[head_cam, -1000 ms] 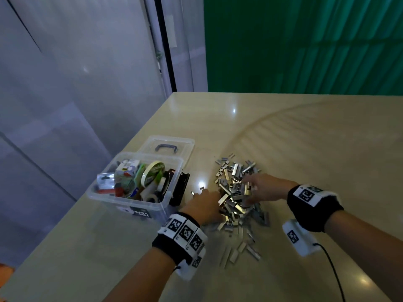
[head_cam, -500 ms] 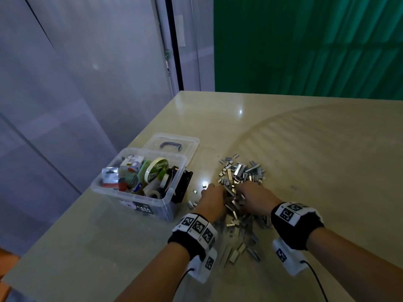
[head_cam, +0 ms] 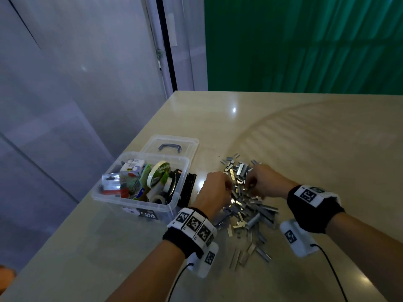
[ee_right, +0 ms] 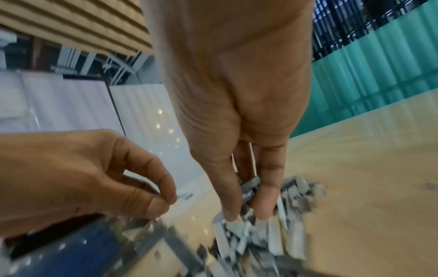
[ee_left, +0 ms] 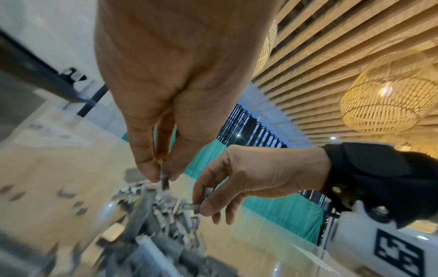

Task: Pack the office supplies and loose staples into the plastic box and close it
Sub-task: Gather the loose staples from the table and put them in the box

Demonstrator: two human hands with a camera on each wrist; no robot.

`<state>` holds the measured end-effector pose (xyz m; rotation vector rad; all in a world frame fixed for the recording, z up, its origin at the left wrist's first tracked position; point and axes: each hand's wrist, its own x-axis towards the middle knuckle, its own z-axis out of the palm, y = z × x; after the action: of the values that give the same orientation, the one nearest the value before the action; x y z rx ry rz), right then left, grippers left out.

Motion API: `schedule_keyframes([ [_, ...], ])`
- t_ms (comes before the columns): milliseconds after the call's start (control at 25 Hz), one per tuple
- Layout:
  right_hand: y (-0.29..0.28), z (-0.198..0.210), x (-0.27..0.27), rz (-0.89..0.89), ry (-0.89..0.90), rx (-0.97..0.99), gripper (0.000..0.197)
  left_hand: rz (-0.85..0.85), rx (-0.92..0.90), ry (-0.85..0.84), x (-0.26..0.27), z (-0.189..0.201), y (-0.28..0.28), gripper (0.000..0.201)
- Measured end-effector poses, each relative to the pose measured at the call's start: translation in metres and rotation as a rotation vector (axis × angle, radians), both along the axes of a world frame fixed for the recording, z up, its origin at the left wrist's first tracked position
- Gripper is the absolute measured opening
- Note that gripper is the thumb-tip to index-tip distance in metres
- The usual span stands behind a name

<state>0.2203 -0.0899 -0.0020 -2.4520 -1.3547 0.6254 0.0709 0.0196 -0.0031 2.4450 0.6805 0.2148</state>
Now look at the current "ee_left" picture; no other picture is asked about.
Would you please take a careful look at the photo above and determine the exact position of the black marker wristband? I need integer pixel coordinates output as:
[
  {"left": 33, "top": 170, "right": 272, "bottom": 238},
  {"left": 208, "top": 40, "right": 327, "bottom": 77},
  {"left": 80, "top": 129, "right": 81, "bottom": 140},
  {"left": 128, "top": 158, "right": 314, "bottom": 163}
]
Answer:
[{"left": 320, "top": 142, "right": 438, "bottom": 229}]

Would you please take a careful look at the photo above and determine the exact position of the wicker pendant lamp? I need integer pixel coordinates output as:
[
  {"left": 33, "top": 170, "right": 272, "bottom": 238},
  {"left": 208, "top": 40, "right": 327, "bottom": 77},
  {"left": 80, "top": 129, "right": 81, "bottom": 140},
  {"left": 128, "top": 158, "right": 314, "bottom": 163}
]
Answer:
[
  {"left": 251, "top": 21, "right": 279, "bottom": 77},
  {"left": 339, "top": 50, "right": 438, "bottom": 136}
]

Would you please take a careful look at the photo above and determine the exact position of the person's left hand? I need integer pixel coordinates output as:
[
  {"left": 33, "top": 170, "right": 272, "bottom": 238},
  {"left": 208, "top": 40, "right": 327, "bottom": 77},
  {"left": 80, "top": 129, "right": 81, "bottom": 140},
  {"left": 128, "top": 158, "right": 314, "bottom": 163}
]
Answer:
[{"left": 94, "top": 0, "right": 282, "bottom": 183}]

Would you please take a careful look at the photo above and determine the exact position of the black window post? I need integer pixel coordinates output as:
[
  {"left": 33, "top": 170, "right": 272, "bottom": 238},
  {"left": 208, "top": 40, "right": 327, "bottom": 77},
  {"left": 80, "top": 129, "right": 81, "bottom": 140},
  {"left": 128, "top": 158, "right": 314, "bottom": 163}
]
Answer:
[{"left": 75, "top": 84, "right": 110, "bottom": 118}]

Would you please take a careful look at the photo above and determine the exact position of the person's right hand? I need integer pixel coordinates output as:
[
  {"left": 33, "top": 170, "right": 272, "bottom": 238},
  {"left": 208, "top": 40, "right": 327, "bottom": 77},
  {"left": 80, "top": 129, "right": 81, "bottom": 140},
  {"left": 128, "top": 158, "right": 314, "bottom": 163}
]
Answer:
[{"left": 192, "top": 145, "right": 332, "bottom": 226}]

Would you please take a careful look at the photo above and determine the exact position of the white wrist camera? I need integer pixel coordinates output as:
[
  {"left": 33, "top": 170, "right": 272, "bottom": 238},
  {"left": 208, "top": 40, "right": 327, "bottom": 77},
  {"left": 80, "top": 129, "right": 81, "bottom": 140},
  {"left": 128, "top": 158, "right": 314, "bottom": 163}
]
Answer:
[{"left": 321, "top": 208, "right": 438, "bottom": 277}]

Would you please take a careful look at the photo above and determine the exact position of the single silver staple strip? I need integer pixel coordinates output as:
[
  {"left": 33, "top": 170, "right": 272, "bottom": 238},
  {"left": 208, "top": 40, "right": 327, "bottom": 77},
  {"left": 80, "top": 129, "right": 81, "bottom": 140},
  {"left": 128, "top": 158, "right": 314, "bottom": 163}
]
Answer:
[
  {"left": 178, "top": 186, "right": 215, "bottom": 213},
  {"left": 160, "top": 164, "right": 172, "bottom": 192}
]

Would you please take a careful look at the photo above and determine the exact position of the green curtain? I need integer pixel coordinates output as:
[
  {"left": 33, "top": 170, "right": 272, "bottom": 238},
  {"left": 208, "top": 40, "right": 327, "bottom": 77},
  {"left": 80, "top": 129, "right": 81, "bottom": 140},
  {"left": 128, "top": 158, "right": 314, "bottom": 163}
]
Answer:
[{"left": 121, "top": 130, "right": 327, "bottom": 245}]

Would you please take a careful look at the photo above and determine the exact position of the pile of metal staple strips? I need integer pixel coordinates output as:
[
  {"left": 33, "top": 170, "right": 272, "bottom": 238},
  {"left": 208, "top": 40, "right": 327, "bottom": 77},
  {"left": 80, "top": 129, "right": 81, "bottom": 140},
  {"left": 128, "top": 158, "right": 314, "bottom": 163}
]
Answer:
[{"left": 41, "top": 167, "right": 242, "bottom": 277}]

